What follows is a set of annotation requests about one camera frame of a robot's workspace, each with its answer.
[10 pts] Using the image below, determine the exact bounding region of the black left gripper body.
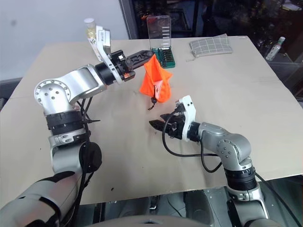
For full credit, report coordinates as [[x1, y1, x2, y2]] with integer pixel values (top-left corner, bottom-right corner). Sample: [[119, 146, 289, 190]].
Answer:
[[107, 50, 136, 82]]

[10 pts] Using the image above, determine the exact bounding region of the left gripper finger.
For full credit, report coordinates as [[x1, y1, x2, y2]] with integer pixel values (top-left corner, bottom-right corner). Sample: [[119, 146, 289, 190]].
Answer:
[[129, 49, 154, 59], [127, 52, 155, 71]]

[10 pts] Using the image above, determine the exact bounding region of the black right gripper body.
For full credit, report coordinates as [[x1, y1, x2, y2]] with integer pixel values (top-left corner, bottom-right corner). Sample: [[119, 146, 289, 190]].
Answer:
[[165, 102, 187, 140]]

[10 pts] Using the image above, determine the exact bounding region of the orange drawstring pouch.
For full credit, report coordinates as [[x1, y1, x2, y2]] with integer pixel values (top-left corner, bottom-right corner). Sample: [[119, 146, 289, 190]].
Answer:
[[139, 54, 174, 111]]

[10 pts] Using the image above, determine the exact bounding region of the grey checked fabric pouch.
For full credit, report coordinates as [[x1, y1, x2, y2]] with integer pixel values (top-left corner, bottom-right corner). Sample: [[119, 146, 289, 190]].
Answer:
[[186, 33, 234, 63]]

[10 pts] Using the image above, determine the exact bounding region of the green screwdriver bit case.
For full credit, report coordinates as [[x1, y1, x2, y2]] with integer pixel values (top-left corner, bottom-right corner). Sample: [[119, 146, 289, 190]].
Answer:
[[146, 15, 178, 70]]

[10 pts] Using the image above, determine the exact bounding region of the clear bottle yellow liquid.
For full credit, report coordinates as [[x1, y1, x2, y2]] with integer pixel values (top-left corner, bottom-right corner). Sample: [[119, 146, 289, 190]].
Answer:
[[83, 18, 98, 40]]

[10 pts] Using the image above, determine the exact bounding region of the beige paper table cover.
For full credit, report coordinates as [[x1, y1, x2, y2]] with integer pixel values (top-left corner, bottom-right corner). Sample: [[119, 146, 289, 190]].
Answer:
[[0, 35, 303, 205]]

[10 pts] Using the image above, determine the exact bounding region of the clear bottle green label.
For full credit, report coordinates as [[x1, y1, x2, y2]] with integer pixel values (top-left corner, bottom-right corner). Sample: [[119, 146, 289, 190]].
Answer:
[[265, 36, 286, 61]]

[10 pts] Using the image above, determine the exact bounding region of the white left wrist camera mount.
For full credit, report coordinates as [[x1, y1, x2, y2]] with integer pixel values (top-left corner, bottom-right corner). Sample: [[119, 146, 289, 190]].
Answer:
[[87, 37, 124, 84]]

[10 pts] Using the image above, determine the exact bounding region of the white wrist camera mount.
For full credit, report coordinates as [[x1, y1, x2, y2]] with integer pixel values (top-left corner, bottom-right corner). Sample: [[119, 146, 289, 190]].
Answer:
[[178, 95, 197, 143], [87, 37, 124, 84]]

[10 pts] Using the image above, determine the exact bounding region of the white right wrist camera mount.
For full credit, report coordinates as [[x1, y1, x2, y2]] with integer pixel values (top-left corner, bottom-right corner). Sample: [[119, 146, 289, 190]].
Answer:
[[178, 95, 197, 143]]

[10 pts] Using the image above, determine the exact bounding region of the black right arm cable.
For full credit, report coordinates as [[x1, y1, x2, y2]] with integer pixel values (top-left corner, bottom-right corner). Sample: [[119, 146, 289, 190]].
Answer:
[[162, 115, 228, 174]]

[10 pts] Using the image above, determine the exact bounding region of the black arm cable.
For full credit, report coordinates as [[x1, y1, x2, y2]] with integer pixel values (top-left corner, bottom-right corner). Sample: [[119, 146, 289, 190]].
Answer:
[[162, 115, 228, 174], [74, 96, 102, 209]]

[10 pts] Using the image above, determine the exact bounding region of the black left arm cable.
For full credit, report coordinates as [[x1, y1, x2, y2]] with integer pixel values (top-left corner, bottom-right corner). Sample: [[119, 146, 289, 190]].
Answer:
[[74, 96, 102, 209]]

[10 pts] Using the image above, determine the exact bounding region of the thin black cable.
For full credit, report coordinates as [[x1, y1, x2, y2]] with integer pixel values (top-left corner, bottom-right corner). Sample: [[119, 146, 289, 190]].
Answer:
[[254, 173, 303, 225]]

